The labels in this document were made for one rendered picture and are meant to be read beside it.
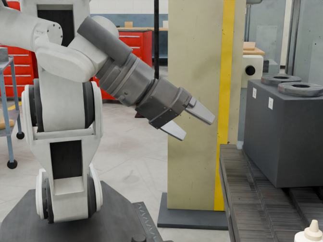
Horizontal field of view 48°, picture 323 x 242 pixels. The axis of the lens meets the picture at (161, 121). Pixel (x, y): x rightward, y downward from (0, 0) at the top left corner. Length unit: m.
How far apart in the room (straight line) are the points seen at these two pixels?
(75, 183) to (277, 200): 0.62
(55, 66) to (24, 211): 0.83
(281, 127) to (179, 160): 1.57
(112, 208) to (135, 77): 0.79
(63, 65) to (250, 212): 0.42
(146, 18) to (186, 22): 7.35
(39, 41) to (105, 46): 0.12
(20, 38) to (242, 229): 0.52
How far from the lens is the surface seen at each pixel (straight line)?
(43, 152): 1.01
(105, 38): 0.64
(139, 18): 9.46
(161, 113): 0.69
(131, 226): 1.27
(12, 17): 0.76
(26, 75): 5.52
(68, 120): 0.96
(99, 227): 1.27
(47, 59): 0.69
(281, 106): 0.74
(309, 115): 0.76
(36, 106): 0.95
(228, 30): 2.11
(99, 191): 1.19
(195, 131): 2.21
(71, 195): 1.13
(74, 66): 0.65
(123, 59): 0.64
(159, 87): 0.67
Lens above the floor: 1.25
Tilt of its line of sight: 17 degrees down
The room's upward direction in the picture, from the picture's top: straight up
